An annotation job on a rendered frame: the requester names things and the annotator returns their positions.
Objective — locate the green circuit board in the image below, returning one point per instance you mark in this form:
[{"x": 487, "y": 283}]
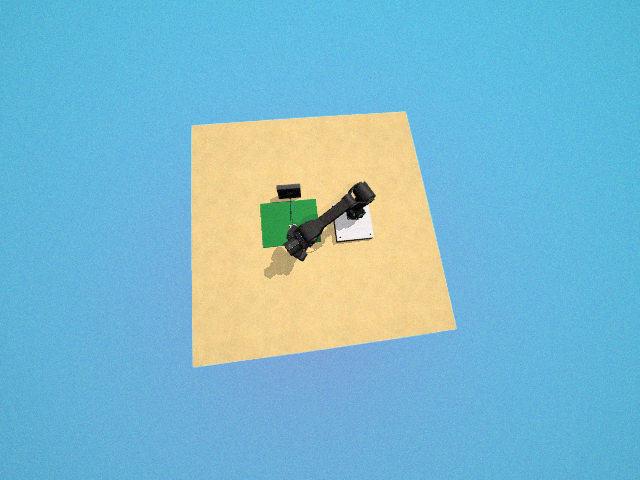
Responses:
[{"x": 276, "y": 219}]

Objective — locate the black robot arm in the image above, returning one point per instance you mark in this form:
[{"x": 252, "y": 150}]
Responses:
[{"x": 307, "y": 233}]

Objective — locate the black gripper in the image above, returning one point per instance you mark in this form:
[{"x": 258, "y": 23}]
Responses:
[{"x": 301, "y": 255}]

